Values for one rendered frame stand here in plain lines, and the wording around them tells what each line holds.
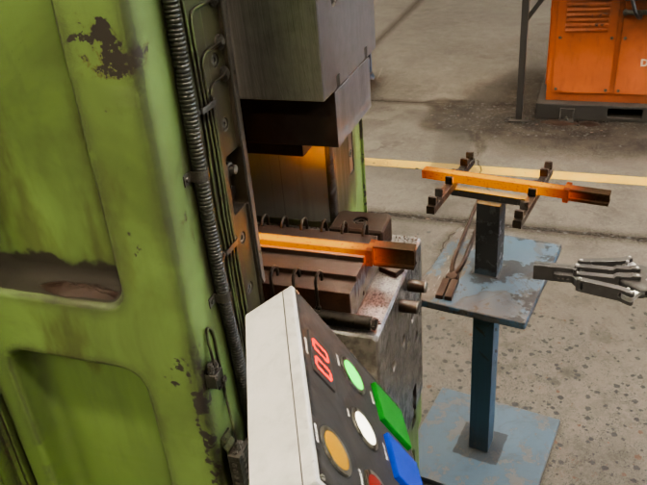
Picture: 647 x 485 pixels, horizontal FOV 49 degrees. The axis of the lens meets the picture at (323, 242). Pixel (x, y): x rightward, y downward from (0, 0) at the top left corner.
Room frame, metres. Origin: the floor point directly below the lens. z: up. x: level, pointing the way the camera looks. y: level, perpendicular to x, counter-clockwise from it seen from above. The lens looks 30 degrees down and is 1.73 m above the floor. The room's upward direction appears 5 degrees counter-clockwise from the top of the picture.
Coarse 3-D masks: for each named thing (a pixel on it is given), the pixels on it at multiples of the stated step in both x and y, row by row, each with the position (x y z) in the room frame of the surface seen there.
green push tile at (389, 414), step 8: (376, 384) 0.78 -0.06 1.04; (376, 392) 0.76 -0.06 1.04; (376, 400) 0.74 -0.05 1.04; (384, 400) 0.75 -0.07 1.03; (376, 408) 0.73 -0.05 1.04; (384, 408) 0.73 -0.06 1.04; (392, 408) 0.76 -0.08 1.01; (384, 416) 0.71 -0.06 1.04; (392, 416) 0.74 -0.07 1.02; (400, 416) 0.76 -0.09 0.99; (384, 424) 0.71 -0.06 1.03; (392, 424) 0.71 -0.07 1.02; (400, 424) 0.74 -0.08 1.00; (392, 432) 0.71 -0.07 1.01; (400, 432) 0.71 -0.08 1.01; (400, 440) 0.71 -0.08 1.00; (408, 440) 0.72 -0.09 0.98; (408, 448) 0.71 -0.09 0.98
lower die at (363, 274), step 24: (336, 240) 1.28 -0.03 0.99; (360, 240) 1.27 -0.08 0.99; (264, 264) 1.21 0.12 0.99; (288, 264) 1.21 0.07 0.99; (312, 264) 1.20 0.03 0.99; (336, 264) 1.19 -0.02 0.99; (360, 264) 1.18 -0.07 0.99; (264, 288) 1.16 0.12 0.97; (312, 288) 1.13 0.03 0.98; (336, 288) 1.12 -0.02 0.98; (360, 288) 1.16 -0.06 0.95
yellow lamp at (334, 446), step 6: (330, 432) 0.56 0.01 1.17; (330, 438) 0.55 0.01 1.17; (336, 438) 0.56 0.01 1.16; (330, 444) 0.54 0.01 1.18; (336, 444) 0.55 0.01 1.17; (330, 450) 0.53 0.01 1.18; (336, 450) 0.54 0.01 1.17; (342, 450) 0.55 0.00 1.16; (336, 456) 0.53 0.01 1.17; (342, 456) 0.54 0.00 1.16; (336, 462) 0.52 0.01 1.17; (342, 462) 0.53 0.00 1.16; (348, 462) 0.54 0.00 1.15; (342, 468) 0.52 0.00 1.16; (348, 468) 0.53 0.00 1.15
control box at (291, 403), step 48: (288, 288) 0.80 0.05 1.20; (288, 336) 0.70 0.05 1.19; (336, 336) 0.80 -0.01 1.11; (288, 384) 0.62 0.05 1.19; (336, 384) 0.68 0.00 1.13; (288, 432) 0.55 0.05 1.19; (336, 432) 0.58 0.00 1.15; (384, 432) 0.69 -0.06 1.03; (288, 480) 0.49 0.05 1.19; (336, 480) 0.50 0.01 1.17; (384, 480) 0.58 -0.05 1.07
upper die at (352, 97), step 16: (368, 64) 1.28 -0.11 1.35; (352, 80) 1.19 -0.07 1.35; (368, 80) 1.27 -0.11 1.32; (336, 96) 1.10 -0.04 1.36; (352, 96) 1.18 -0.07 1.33; (368, 96) 1.27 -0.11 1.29; (256, 112) 1.15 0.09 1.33; (272, 112) 1.14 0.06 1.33; (288, 112) 1.13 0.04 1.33; (304, 112) 1.12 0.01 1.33; (320, 112) 1.11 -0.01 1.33; (336, 112) 1.10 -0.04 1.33; (352, 112) 1.18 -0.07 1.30; (256, 128) 1.15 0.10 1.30; (272, 128) 1.14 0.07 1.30; (288, 128) 1.13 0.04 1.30; (304, 128) 1.12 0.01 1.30; (320, 128) 1.11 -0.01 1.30; (336, 128) 1.10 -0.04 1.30; (352, 128) 1.17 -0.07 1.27; (304, 144) 1.12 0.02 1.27; (320, 144) 1.11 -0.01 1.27; (336, 144) 1.10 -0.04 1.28
